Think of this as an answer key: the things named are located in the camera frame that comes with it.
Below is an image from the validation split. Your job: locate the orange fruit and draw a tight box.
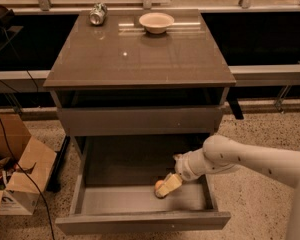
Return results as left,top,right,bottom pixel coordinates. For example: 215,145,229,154
154,180,164,191

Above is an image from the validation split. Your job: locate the grey drawer cabinet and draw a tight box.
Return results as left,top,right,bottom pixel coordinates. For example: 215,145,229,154
44,10,236,152

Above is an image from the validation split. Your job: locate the white paper bowl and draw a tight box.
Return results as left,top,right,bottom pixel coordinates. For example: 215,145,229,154
139,13,174,34

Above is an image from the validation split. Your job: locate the closed top drawer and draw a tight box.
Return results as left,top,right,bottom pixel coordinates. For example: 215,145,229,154
57,107,223,136

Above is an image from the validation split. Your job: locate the black cable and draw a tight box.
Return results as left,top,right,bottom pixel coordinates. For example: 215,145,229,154
0,27,56,240

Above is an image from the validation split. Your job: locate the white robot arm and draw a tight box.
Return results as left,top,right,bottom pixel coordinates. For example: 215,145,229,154
154,135,300,240

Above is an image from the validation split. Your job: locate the open middle drawer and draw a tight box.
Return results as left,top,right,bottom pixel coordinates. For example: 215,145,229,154
56,134,231,235

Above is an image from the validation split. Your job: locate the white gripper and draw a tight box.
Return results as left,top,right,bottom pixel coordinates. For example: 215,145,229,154
154,149,207,198

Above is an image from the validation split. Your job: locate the cardboard box with snacks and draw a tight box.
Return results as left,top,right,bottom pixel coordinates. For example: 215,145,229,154
0,114,56,216

